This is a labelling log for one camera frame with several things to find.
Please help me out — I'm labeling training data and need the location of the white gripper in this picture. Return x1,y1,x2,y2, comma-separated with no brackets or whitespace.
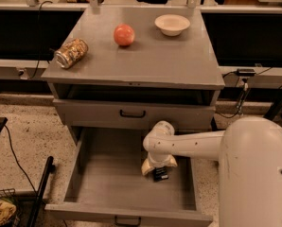
141,152,178,176

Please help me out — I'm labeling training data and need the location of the blue rxbar blueberry wrapper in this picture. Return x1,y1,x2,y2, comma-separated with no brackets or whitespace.
152,166,168,182

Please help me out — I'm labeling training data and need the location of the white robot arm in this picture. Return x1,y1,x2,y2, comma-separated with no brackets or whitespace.
142,116,282,227

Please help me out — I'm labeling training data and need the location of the open grey middle drawer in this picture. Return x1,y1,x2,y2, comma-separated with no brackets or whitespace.
45,128,213,227

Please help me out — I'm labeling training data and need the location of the closed grey top drawer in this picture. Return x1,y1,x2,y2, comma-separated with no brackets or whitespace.
53,99,215,131

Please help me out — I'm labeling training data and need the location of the grey drawer cabinet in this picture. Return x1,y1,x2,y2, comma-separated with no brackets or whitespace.
43,6,224,140

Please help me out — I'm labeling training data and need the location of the black stand leg left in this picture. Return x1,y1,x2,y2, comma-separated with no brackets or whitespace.
27,156,55,227

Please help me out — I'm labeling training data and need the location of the black power adapter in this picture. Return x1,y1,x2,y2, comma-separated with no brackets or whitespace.
236,68,256,77

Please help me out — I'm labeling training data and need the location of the red apple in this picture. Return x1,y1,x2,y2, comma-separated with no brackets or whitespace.
114,24,135,46

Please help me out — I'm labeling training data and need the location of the white bowl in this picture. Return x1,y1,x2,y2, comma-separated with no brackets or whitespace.
154,14,190,37

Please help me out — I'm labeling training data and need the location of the gold patterned can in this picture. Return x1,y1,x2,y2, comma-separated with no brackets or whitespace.
54,39,88,69

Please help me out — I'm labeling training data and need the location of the yellow snack bag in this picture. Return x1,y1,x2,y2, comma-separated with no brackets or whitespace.
0,200,17,226

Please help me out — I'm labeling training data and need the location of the black top drawer handle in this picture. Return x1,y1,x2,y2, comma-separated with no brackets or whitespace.
119,110,146,118

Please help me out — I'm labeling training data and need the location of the black drawer handle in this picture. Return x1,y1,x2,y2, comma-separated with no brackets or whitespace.
115,216,142,227
119,110,146,118

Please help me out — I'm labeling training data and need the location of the black middle drawer handle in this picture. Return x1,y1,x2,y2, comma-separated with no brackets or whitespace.
115,216,142,227

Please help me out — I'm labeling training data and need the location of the wire basket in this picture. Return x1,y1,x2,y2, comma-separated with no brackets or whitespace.
0,188,20,227

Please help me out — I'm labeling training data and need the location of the black floor cable left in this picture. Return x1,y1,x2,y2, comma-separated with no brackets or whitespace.
4,124,38,194

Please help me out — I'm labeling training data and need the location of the black cable on wall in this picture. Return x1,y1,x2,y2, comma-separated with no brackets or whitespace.
29,0,54,80

